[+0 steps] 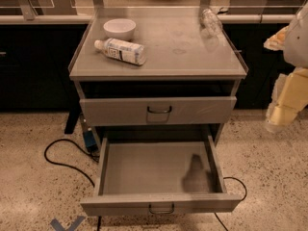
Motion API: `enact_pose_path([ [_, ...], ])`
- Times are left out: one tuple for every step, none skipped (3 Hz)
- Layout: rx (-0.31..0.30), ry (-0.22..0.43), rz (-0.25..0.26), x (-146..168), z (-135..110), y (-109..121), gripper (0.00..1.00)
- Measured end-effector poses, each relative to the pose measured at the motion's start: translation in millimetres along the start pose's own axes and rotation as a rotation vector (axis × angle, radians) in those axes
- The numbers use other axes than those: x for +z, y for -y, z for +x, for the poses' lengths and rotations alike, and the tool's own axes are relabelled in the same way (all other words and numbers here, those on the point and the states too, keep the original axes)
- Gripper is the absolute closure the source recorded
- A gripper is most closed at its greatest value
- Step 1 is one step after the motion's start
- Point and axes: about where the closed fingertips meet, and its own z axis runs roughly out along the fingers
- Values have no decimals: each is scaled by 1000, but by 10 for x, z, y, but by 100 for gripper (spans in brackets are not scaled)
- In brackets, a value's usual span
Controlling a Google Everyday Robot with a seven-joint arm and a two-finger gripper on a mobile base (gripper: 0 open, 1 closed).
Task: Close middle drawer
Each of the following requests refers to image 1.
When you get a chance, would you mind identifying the grey top drawer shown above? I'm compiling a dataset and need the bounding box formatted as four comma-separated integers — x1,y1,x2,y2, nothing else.
80,96,236,126

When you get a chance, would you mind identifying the black floor cable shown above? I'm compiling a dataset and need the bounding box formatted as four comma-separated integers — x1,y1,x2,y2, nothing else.
43,138,103,231

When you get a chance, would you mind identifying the grey drawer cabinet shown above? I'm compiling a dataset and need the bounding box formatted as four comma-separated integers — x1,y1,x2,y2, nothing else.
70,7,247,139

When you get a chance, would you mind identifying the white bowl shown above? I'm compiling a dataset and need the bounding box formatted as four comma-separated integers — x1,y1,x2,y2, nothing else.
103,18,136,40

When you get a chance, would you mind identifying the black cable right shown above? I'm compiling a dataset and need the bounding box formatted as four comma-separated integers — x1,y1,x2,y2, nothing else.
213,176,248,231

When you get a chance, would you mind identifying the blue power box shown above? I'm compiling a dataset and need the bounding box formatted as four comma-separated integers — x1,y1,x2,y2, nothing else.
83,129,97,152

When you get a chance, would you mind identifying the clear plastic bottle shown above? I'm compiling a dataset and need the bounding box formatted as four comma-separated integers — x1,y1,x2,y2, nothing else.
201,9,222,36

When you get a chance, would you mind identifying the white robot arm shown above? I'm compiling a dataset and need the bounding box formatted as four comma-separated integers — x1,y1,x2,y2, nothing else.
264,4,308,133

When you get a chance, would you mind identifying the white labelled plastic bottle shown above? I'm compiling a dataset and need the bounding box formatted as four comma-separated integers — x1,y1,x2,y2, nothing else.
94,38,146,65

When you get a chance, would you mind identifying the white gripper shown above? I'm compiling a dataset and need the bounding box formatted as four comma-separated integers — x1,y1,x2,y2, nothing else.
264,26,308,133

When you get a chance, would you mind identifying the grey drawer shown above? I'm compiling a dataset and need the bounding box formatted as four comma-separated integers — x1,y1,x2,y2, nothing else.
80,96,236,126
81,136,241,216

